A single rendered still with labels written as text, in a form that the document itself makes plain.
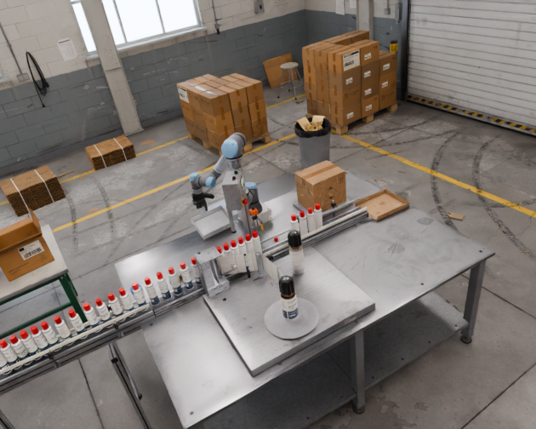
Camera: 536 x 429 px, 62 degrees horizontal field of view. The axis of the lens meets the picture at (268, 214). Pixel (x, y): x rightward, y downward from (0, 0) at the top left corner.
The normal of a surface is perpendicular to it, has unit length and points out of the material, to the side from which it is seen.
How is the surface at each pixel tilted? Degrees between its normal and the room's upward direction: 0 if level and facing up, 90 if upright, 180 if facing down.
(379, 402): 0
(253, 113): 90
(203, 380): 0
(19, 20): 90
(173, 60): 90
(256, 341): 0
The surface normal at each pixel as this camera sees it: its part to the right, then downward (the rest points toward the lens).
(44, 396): -0.13, -0.83
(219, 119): 0.54, 0.37
